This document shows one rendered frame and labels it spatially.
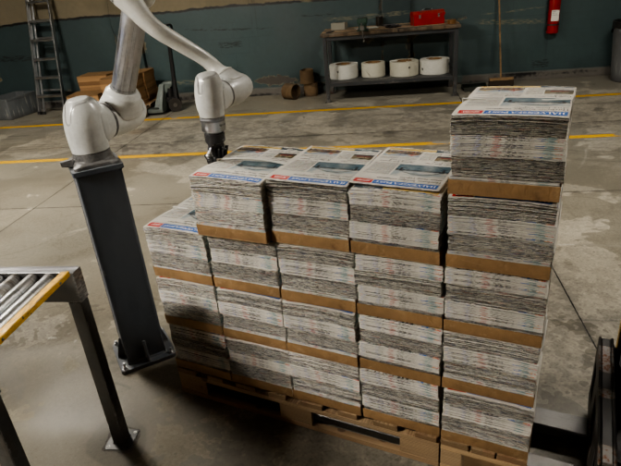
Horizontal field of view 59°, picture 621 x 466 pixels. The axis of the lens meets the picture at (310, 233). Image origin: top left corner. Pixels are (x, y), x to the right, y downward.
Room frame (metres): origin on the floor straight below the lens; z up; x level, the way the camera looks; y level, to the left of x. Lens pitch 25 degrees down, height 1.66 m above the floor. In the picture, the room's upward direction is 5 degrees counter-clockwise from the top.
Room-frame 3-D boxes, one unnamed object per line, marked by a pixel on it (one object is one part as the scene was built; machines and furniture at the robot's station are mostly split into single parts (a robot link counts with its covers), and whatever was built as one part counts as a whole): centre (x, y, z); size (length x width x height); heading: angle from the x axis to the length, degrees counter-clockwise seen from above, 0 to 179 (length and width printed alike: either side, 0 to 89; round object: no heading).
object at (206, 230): (1.80, 0.24, 0.86); 0.29 x 0.16 x 0.04; 63
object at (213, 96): (2.00, 0.31, 1.29); 0.13 x 0.11 x 0.16; 151
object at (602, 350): (1.35, -0.91, 0.20); 0.62 x 0.05 x 0.30; 152
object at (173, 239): (1.85, 0.04, 0.42); 1.17 x 0.39 x 0.83; 62
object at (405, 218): (1.65, -0.34, 0.95); 0.38 x 0.29 x 0.23; 151
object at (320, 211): (1.79, -0.08, 0.95); 0.38 x 0.29 x 0.23; 153
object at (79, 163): (2.27, 0.91, 1.03); 0.22 x 0.18 x 0.06; 116
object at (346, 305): (1.85, 0.04, 0.40); 1.16 x 0.38 x 0.51; 62
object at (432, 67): (7.79, -1.31, 0.55); 1.80 x 0.70 x 1.09; 81
